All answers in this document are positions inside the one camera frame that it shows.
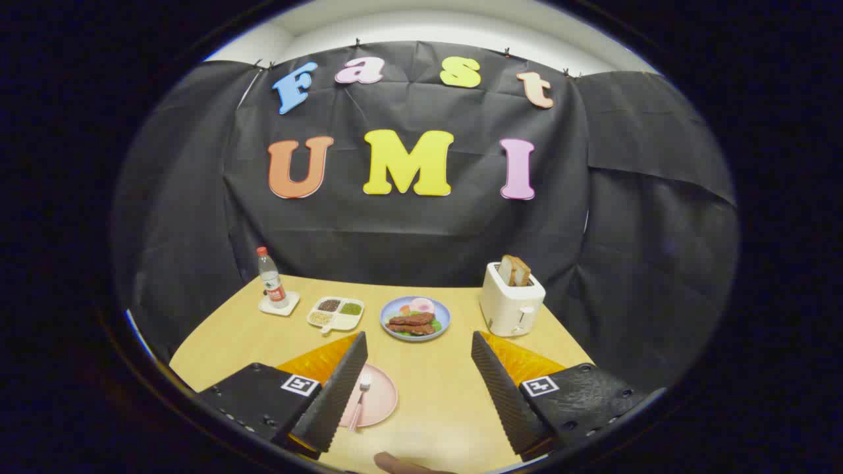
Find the brown rounded object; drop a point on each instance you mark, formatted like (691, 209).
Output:
(402, 466)

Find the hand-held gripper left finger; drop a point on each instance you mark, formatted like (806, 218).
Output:
(332, 395)

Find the pink ham slice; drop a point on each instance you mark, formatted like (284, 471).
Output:
(422, 305)

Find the white divided snack tray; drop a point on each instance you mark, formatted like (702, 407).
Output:
(344, 323)

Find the pile of dark beans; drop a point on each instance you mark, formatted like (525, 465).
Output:
(329, 305)

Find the pink plate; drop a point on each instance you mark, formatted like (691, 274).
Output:
(383, 395)

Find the clear water bottle red cap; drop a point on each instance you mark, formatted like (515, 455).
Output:
(271, 283)

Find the white toaster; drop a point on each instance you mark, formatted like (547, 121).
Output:
(507, 309)

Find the blue plate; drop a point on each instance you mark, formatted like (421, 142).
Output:
(395, 307)

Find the toasted bread slice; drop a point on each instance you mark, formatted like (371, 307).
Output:
(520, 273)
(505, 270)

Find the pile of pale beans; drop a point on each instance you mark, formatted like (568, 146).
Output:
(321, 318)

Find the white square coaster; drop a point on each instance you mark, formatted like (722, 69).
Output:
(293, 302)

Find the black backdrop cloth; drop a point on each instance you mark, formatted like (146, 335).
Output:
(421, 237)

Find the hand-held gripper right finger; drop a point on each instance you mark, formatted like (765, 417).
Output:
(504, 395)

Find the pile of green beans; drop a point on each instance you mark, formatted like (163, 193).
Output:
(350, 308)

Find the brown meat strip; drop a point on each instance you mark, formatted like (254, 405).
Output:
(411, 328)
(411, 319)

